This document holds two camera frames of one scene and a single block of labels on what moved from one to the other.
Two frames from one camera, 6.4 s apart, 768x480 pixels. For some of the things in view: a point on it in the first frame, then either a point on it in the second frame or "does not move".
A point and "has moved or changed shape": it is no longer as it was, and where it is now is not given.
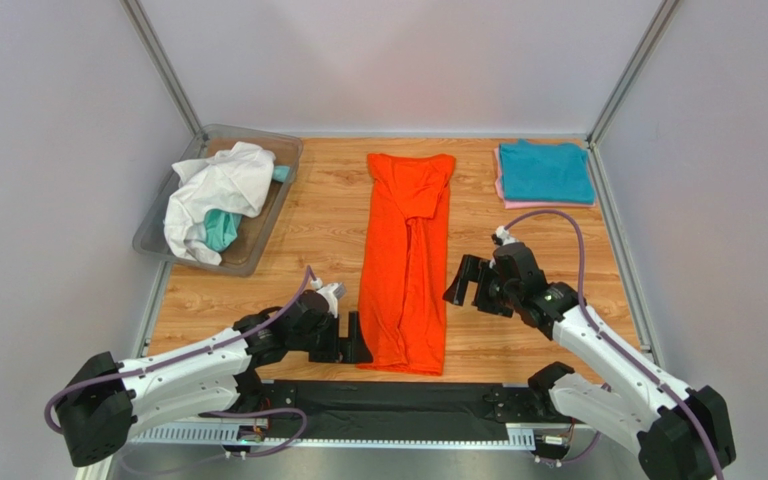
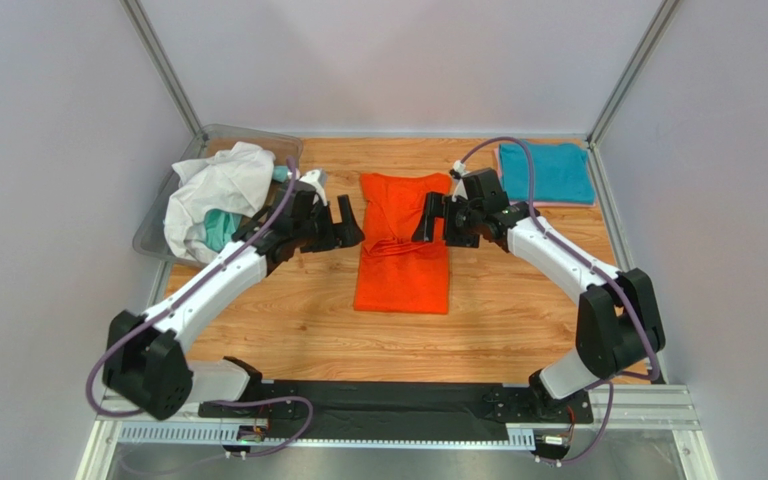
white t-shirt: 238,176 does not move
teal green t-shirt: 221,227 does not move
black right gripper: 485,288 -> 448,222
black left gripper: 342,349 -> 347,233
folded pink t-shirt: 528,205 does not move
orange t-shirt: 404,296 has moved or changed shape
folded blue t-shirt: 540,171 does not move
